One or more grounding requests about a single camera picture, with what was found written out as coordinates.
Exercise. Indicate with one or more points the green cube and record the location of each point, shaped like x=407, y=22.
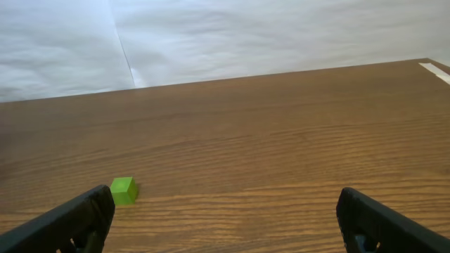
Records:
x=123, y=191

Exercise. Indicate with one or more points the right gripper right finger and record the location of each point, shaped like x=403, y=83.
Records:
x=379, y=225

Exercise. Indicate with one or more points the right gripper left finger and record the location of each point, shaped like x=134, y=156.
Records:
x=70, y=221

